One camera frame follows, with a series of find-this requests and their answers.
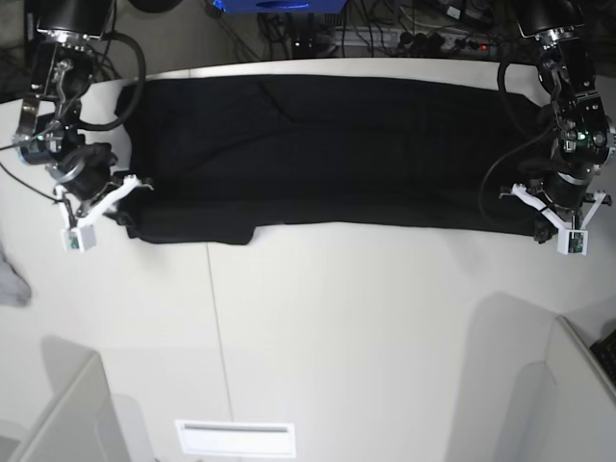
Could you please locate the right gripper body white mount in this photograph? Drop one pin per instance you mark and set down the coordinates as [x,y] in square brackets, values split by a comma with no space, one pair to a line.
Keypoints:
[86,187]

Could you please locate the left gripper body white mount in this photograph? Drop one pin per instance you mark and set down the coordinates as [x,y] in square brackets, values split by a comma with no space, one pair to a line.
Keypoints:
[563,198]

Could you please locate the black T-shirt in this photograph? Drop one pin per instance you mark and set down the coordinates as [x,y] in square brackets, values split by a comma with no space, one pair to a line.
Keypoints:
[229,155]

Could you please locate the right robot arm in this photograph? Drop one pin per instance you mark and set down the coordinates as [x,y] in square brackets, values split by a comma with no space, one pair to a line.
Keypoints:
[50,131]

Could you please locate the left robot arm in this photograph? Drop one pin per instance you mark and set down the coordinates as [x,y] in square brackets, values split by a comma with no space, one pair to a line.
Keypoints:
[581,133]

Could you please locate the grey cloth at table edge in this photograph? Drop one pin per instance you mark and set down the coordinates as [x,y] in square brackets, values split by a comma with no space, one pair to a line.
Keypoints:
[14,289]

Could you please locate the black keyboard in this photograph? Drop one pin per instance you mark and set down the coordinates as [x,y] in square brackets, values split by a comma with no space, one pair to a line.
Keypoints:
[605,352]

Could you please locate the white partition panel right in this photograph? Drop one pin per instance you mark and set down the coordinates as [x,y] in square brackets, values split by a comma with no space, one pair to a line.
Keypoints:
[583,428]

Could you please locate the white partition panel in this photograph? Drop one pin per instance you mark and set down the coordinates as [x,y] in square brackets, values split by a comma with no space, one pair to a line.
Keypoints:
[78,424]
[583,428]

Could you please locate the white partition panel left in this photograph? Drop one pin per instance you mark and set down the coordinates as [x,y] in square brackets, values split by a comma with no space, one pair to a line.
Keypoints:
[78,424]

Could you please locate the blue box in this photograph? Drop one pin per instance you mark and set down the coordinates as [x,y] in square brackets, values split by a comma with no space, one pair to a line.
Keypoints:
[280,6]

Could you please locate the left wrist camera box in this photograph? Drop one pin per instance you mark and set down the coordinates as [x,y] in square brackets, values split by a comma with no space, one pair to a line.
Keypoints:
[572,242]

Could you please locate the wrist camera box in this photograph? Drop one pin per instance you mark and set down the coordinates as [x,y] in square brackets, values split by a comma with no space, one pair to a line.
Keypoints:
[79,239]
[572,242]

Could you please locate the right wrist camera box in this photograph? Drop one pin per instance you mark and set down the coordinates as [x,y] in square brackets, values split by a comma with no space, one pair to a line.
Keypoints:
[79,239]

